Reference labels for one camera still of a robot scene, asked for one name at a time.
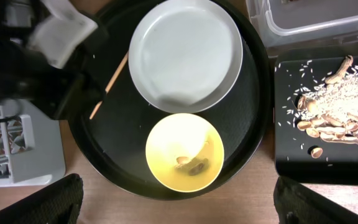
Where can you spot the grey plastic dishwasher rack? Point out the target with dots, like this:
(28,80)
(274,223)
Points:
(31,151)

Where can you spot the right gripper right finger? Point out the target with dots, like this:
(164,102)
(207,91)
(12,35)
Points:
(297,204)

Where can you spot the rice and peanut shell scraps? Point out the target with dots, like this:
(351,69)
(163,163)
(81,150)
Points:
(340,105)

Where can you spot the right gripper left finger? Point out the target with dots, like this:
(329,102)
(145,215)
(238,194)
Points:
(60,202)

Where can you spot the black rectangular tray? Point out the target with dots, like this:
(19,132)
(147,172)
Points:
(325,118)

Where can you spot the wooden chopstick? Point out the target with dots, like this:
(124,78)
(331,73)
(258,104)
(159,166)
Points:
(110,83)

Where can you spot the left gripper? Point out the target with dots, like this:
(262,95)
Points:
(57,92)

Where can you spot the clear plastic waste bin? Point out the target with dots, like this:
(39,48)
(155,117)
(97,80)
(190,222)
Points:
(288,22)

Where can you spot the grey round plate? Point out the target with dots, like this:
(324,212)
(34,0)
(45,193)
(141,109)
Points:
(185,55)

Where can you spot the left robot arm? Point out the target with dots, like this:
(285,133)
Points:
(36,13)

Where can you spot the yellow bowl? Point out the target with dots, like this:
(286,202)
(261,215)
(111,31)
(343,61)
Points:
(184,152)

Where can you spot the round black serving tray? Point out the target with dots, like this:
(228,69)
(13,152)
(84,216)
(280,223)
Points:
(114,139)

